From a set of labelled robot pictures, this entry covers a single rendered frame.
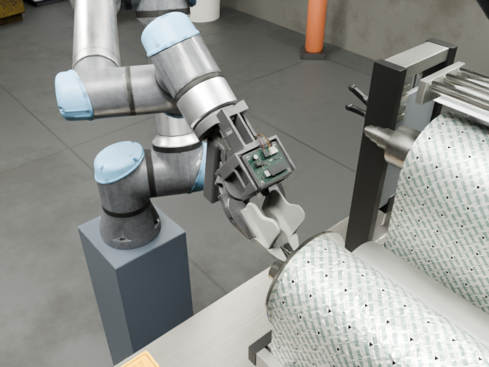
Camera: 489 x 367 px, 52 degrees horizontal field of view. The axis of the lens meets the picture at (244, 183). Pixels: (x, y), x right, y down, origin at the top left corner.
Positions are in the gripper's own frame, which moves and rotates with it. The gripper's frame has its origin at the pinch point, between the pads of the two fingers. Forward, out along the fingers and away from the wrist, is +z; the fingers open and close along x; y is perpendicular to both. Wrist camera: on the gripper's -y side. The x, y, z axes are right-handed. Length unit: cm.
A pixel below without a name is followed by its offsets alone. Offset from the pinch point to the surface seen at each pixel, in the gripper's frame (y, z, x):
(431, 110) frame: 1.1, -7.3, 40.7
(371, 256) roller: 1.3, 7.2, 11.7
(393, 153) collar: 5.4, -4.1, 22.1
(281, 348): -2.9, 10.7, -6.0
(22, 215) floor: -228, -75, 8
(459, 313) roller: 10.1, 17.7, 12.0
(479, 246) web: 13.4, 11.8, 17.8
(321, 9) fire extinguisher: -223, -137, 290
